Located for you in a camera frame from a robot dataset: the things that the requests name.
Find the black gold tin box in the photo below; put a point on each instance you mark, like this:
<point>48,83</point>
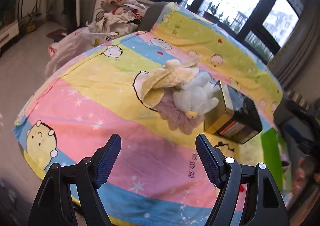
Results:
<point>235,117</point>

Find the grey sofa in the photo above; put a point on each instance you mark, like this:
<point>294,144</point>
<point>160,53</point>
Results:
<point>151,16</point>

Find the colourful cartoon bed sheet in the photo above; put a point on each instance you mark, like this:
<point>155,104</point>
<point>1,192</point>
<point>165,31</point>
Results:
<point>157,178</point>

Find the white tv cabinet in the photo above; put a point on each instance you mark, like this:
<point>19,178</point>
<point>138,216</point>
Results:
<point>8,32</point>

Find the cream yellow towel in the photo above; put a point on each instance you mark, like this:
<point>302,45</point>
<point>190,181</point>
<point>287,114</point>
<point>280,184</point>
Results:
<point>173,74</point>

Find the green cardboard box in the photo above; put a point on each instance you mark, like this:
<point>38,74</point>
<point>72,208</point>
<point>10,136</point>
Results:
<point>272,158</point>

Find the light blue plush toy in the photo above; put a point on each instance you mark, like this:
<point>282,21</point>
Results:
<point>196,98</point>

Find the pile of clothes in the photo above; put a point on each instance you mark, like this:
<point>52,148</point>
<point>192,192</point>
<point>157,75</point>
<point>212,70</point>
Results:
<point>113,18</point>

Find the pink knitted cloth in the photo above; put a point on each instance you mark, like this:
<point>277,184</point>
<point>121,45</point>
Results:
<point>176,118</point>

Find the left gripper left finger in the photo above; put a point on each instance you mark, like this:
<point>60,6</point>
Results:
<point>53,203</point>

